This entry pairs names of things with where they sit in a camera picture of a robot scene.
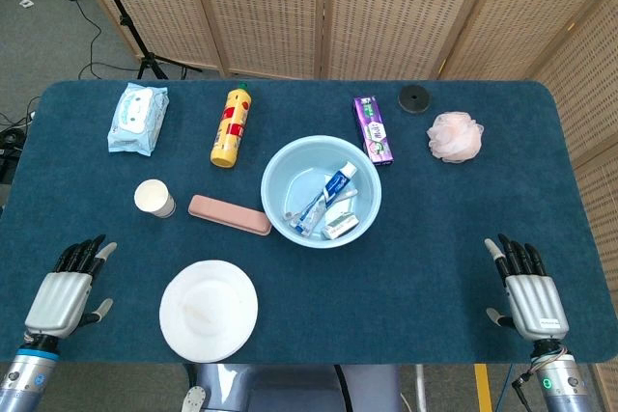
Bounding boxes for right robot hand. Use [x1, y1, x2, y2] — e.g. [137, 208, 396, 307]
[484, 233, 571, 343]

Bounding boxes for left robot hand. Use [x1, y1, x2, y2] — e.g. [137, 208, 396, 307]
[23, 233, 119, 340]

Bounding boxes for white paper cup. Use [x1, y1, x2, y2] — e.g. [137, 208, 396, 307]
[133, 179, 177, 219]

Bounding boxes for green tissue pack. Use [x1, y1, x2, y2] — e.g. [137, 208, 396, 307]
[321, 212, 361, 241]

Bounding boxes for blue white toothpaste tube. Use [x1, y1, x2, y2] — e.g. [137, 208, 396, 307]
[289, 163, 359, 238]

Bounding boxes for purple toothpaste box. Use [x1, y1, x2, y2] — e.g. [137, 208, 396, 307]
[352, 96, 395, 167]

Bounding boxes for light blue plastic basin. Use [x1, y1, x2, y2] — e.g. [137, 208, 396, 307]
[260, 136, 383, 249]

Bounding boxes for white table leg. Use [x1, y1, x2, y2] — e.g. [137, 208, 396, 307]
[413, 364, 430, 412]

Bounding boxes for white paper plate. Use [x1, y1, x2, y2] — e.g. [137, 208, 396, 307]
[158, 259, 260, 364]

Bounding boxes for black floor device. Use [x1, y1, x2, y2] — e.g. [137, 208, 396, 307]
[0, 126, 25, 184]

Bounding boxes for pink mesh bath pouf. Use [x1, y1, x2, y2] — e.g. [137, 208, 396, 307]
[426, 111, 486, 164]

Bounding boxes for pink toothbrush case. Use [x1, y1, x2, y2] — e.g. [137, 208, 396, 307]
[187, 194, 273, 237]

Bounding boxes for light blue wet wipes pack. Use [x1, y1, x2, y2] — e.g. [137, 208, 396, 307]
[106, 82, 171, 158]

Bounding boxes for white toothbrush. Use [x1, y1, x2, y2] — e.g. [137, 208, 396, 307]
[283, 188, 359, 220]

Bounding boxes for dark blue table mat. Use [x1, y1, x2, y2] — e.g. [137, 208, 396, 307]
[0, 78, 618, 365]

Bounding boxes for yellow bottle with red label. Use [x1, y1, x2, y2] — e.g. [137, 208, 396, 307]
[210, 82, 255, 170]

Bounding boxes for black round disc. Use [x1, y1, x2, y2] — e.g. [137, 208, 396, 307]
[397, 84, 432, 116]

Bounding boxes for grey-blue robot torso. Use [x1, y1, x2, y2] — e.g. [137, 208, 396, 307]
[181, 363, 405, 412]

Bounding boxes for black tripod stand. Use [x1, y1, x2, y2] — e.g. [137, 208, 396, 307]
[84, 0, 204, 81]

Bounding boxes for woven wooden folding screen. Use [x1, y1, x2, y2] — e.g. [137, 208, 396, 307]
[67, 0, 618, 384]

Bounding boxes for black floor cable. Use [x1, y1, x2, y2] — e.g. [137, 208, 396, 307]
[74, 0, 146, 80]

